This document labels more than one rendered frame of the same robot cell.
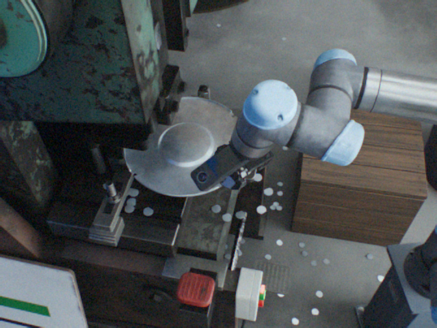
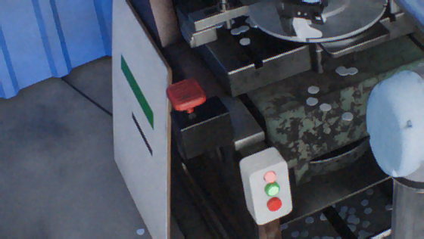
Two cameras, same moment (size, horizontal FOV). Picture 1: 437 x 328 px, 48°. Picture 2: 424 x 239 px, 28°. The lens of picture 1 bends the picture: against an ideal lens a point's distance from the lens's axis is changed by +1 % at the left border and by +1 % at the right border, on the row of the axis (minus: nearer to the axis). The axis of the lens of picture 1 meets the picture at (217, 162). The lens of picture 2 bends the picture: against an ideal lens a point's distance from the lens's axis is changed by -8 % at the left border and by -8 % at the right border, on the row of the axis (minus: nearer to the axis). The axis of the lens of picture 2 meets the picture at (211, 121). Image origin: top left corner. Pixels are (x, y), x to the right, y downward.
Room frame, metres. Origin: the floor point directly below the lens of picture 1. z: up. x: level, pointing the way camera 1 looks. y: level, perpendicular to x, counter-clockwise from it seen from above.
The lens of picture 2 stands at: (-0.21, -1.12, 1.71)
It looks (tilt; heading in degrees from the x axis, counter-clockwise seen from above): 38 degrees down; 62
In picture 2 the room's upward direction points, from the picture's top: 11 degrees counter-clockwise
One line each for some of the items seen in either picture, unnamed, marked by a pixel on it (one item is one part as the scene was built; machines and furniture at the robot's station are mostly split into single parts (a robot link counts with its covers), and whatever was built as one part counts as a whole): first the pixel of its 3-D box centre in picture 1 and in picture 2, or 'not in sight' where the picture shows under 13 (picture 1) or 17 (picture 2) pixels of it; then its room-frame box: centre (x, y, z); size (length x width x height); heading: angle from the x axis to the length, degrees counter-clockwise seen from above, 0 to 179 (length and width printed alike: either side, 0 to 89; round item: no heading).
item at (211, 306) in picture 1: (200, 306); (207, 148); (0.40, 0.05, 0.62); 0.10 x 0.06 x 0.20; 166
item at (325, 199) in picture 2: not in sight; (313, 144); (0.76, 0.20, 0.31); 0.43 x 0.42 x 0.01; 166
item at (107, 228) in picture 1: (112, 200); (220, 7); (0.59, 0.24, 0.76); 0.17 x 0.06 x 0.10; 166
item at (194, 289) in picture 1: (196, 295); (188, 107); (0.38, 0.05, 0.72); 0.07 x 0.06 x 0.08; 76
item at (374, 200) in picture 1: (352, 173); not in sight; (1.07, -0.51, 0.18); 0.40 x 0.38 x 0.35; 78
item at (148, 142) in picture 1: (127, 111); not in sight; (0.76, 0.20, 0.86); 0.20 x 0.16 x 0.05; 166
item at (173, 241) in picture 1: (141, 163); (298, 16); (0.76, 0.19, 0.68); 0.45 x 0.30 x 0.06; 166
